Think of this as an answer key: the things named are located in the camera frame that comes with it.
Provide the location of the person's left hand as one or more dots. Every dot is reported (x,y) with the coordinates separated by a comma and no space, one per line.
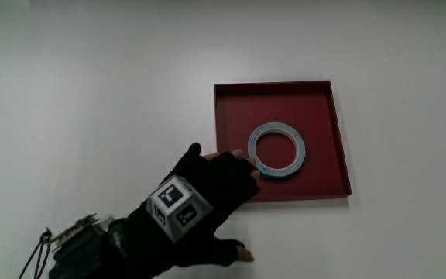
(207,182)

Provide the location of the blue tape roll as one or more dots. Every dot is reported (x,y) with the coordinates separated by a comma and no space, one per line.
(252,147)

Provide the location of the dark red square tray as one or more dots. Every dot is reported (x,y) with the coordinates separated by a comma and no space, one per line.
(316,116)

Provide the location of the green circuit board module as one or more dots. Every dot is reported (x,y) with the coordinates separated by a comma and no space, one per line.
(74,229)

